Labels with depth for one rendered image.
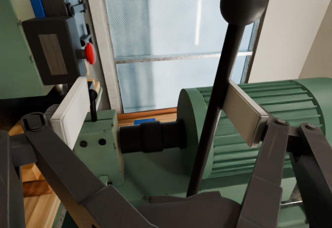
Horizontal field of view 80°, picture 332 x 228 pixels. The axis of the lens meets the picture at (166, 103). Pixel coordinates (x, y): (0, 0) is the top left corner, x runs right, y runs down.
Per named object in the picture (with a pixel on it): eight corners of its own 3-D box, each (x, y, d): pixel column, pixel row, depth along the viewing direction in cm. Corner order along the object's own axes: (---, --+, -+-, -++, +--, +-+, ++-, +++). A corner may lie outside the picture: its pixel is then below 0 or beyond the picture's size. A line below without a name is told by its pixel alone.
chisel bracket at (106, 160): (70, 112, 37) (116, 108, 38) (86, 165, 44) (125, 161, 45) (57, 137, 31) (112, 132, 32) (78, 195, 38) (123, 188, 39)
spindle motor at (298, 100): (175, 75, 42) (308, 64, 46) (175, 139, 51) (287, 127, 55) (198, 122, 27) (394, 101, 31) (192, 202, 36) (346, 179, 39)
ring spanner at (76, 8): (82, -1, 34) (85, -1, 34) (84, 12, 35) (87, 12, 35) (64, 2, 25) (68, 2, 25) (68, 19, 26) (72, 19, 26)
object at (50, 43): (52, -11, 32) (88, -12, 32) (70, 57, 37) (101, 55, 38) (8, -10, 21) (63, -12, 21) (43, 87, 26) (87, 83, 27)
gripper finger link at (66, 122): (70, 157, 13) (58, 157, 13) (90, 105, 19) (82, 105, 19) (62, 119, 12) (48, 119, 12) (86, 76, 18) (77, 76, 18)
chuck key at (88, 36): (84, 23, 34) (90, 22, 34) (89, 46, 36) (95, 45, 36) (74, 29, 28) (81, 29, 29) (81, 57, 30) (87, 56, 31)
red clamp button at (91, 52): (86, 40, 29) (94, 40, 29) (91, 60, 30) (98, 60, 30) (82, 45, 26) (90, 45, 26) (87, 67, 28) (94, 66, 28)
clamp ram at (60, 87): (32, 53, 35) (86, 49, 36) (46, 91, 38) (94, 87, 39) (3, 70, 27) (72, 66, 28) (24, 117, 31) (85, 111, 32)
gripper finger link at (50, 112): (46, 169, 11) (-12, 171, 11) (71, 120, 16) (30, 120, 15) (40, 149, 11) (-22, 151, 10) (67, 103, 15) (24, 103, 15)
